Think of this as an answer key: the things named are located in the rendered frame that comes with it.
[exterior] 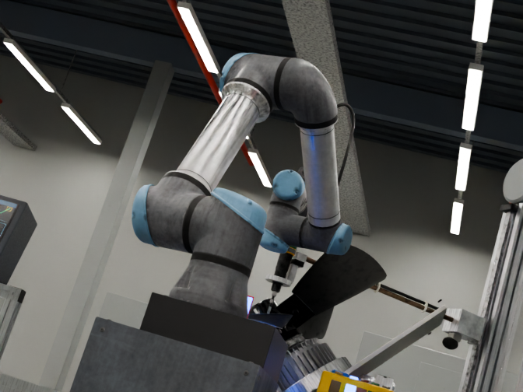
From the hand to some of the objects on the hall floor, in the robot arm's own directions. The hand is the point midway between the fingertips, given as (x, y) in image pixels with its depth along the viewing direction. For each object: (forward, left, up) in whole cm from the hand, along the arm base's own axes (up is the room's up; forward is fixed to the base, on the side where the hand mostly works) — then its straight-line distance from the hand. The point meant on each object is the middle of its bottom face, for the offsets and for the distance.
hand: (301, 213), depth 268 cm
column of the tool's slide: (+34, -60, -151) cm, 166 cm away
